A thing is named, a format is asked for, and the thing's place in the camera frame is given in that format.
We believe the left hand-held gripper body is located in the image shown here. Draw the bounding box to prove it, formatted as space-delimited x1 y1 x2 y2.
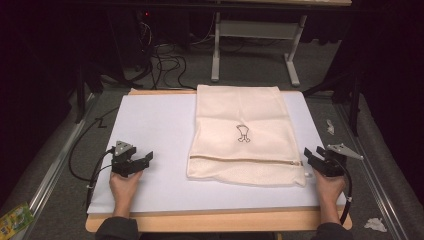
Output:
111 140 145 178

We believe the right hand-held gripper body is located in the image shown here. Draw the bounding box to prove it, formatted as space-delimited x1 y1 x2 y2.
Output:
315 143 365 178

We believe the cream mesh laundry bag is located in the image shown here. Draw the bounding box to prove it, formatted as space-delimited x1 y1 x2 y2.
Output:
186 84 307 188

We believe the person's left hand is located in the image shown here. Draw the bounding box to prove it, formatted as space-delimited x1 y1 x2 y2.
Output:
109 169 144 214

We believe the person's right hand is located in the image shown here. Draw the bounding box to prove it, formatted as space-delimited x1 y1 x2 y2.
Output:
312 167 348 210

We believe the white table mat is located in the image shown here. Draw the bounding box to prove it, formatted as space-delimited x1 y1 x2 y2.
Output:
86 91 348 215

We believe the black metal stand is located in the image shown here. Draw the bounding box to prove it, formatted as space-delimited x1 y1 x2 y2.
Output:
302 63 364 138
73 56 105 125

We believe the crumpled white paper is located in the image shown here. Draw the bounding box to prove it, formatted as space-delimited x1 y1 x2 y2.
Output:
363 217 389 234

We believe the wooden table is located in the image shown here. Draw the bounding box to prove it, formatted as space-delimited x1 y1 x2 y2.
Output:
84 87 354 234

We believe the green printed packet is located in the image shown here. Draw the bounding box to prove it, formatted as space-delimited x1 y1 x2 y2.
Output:
0 201 36 240

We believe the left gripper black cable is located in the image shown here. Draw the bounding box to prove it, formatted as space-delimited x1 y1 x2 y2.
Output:
84 149 116 213

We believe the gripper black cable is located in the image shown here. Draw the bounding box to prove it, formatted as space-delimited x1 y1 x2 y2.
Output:
333 157 354 226
84 149 116 213

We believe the metal floor rail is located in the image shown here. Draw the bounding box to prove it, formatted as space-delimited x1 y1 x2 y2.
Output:
18 92 98 240
334 102 410 240

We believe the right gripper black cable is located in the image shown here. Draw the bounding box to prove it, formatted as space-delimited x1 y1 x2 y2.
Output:
333 157 354 226

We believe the thin black floor cable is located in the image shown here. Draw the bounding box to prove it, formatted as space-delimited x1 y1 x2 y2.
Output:
67 105 120 183

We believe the tangle of black floor cables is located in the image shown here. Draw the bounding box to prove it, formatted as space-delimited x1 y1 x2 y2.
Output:
131 19 198 92

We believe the white metal desk frame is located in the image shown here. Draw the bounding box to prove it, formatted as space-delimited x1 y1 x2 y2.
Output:
210 11 308 88

